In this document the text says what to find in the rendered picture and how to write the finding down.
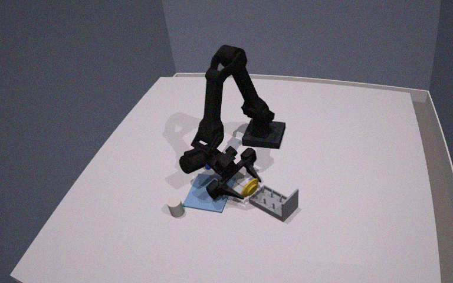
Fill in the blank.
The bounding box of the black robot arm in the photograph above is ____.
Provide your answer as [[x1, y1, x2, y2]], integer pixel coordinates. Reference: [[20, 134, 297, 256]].
[[179, 45, 275, 176]]

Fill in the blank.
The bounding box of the olive-brown round plate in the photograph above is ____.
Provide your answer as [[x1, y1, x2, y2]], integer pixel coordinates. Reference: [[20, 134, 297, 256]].
[[241, 178, 258, 198]]

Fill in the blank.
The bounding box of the blue flat square mat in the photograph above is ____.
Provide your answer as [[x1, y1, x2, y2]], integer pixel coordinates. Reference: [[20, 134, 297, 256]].
[[182, 173, 236, 213]]

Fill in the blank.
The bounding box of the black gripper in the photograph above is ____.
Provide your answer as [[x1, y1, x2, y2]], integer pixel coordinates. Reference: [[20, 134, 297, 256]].
[[206, 147, 261, 200]]

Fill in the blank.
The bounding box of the grey dish rack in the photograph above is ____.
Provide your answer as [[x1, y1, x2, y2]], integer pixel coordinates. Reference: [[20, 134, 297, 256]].
[[249, 185, 299, 222]]

